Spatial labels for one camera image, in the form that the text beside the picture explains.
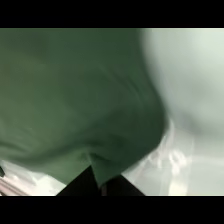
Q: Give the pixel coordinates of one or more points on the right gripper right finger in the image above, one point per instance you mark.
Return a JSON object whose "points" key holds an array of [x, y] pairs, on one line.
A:
{"points": [[125, 187]]}

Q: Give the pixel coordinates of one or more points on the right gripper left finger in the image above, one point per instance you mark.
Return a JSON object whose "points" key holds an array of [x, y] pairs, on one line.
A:
{"points": [[85, 185]]}

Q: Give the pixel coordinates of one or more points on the dark green shirt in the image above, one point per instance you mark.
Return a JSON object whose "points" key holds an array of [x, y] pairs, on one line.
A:
{"points": [[80, 100]]}

